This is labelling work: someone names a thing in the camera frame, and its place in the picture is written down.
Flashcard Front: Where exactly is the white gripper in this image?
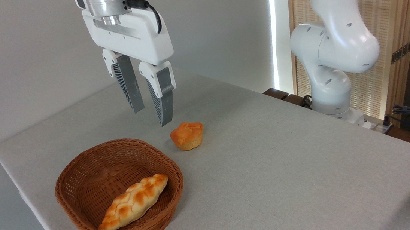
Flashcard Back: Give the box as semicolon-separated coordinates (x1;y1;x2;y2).
81;2;182;134

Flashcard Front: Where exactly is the braided golden bread loaf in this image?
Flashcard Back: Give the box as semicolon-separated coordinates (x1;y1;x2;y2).
93;173;173;230

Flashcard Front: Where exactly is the orange muffin bread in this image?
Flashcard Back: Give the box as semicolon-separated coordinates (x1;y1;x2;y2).
169;120;206;152

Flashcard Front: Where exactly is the brown wicker basket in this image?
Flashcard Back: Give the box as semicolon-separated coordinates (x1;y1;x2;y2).
51;133;189;230

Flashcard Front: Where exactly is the dark brown wooden furniture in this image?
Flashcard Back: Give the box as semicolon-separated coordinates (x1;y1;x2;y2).
263;84;312;113

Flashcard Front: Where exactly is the grey tablecloth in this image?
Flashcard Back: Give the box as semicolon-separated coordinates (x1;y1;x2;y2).
0;45;410;230

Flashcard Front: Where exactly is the white power strip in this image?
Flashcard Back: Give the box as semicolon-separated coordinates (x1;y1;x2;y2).
363;114;395;135

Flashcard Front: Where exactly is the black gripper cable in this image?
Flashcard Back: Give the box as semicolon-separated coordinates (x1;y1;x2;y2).
125;0;163;37

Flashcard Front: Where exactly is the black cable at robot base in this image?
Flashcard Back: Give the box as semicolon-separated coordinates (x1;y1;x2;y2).
300;95;314;109

